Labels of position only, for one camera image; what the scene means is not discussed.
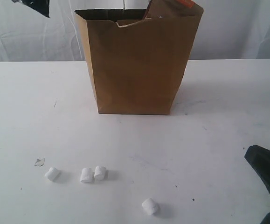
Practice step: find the torn paper scrap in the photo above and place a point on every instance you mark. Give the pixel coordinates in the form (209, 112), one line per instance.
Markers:
(39, 162)

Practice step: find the large brown paper bag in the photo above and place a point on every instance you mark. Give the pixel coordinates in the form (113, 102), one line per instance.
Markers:
(135, 65)

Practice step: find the white marshmallow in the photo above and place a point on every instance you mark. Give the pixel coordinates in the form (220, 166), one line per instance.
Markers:
(52, 173)
(86, 175)
(100, 173)
(150, 206)

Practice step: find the long noodle package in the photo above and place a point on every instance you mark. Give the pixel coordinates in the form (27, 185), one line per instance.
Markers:
(41, 6)

